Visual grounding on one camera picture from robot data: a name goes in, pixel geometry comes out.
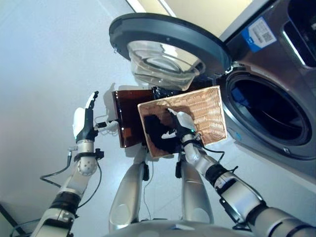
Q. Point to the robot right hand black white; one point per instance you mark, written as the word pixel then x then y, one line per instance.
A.
pixel 184 123

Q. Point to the robot left hand black white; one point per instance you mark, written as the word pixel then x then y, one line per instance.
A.
pixel 81 123

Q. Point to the black garment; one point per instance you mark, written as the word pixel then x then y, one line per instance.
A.
pixel 155 133

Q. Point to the navy blue garment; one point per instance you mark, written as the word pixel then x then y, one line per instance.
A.
pixel 239 96

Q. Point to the robot left arm silver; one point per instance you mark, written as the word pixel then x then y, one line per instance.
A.
pixel 81 168

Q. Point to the robot right arm silver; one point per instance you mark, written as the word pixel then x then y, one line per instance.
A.
pixel 237 192

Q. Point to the round glass washing machine door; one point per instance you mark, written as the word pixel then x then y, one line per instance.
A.
pixel 172 32

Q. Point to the dark grey washing machine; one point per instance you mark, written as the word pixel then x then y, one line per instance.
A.
pixel 259 64

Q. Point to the brown wicker laundry basket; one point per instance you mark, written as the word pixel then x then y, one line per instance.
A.
pixel 207 111

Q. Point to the dark brown tray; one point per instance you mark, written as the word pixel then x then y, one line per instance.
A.
pixel 128 111

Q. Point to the robot grey torso and legs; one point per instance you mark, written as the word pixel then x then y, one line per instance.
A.
pixel 126 192

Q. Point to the white counter cabinet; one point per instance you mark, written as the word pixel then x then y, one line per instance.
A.
pixel 197 12

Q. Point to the blue barcode sticker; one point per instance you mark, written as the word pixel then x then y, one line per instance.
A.
pixel 258 34

